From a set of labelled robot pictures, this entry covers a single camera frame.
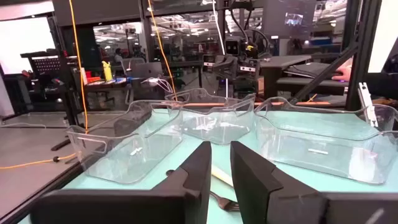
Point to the person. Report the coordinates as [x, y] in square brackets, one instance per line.
[118, 57]

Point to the whiteboard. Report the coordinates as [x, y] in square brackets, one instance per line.
[21, 43]

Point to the black rig post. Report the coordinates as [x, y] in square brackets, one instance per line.
[362, 46]

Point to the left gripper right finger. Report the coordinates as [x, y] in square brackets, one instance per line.
[280, 202]

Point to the dark desk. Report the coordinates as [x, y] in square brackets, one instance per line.
[273, 77]

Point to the person's hand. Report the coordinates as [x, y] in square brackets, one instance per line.
[343, 74]

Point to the grey laptop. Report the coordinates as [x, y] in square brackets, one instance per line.
[147, 70]

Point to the black rig strut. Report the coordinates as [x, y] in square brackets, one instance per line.
[323, 74]

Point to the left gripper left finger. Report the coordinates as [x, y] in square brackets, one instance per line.
[155, 205]

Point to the black laptop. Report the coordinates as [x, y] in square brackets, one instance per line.
[311, 69]

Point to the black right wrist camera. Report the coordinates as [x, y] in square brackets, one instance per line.
[232, 47]

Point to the white metal bracket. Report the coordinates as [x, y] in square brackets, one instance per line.
[368, 105]

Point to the clear plastic bin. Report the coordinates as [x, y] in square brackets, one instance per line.
[217, 127]
[311, 161]
[124, 161]

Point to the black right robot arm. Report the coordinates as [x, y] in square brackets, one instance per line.
[242, 85]

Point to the yellow bottle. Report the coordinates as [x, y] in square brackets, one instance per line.
[107, 73]

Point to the yellow tag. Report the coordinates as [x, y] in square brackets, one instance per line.
[250, 48]

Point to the green table mat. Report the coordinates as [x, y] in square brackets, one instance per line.
[220, 152]

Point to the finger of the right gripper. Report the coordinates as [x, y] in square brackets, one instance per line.
[225, 67]
[248, 63]

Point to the black perforated panel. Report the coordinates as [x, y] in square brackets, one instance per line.
[46, 65]

